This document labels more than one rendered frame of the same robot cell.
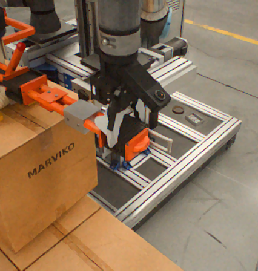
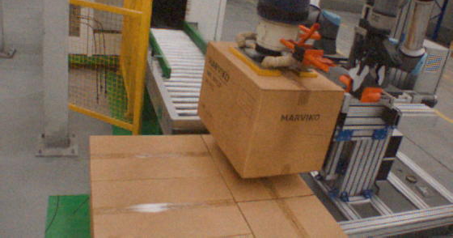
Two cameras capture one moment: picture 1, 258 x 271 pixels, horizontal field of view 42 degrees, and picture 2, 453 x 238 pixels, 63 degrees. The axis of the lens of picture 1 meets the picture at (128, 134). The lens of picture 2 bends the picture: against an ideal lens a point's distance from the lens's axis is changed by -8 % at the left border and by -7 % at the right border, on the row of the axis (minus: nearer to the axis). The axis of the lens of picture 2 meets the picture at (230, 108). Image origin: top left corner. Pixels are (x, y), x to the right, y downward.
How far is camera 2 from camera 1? 0.69 m
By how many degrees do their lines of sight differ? 26
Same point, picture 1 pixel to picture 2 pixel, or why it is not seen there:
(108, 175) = (324, 198)
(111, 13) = (382, 2)
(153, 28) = (408, 61)
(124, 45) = (383, 22)
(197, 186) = not seen: outside the picture
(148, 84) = (391, 50)
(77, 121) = (336, 75)
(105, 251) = (305, 219)
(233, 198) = not seen: outside the picture
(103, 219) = (312, 201)
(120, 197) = not seen: hidden behind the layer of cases
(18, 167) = (278, 105)
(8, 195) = (263, 122)
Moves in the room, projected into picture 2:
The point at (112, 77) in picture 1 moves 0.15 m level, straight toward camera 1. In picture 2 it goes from (370, 44) to (364, 52)
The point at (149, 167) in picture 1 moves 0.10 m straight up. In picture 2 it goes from (364, 209) to (370, 196)
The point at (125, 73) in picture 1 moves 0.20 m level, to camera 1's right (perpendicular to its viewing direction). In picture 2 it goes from (379, 40) to (444, 59)
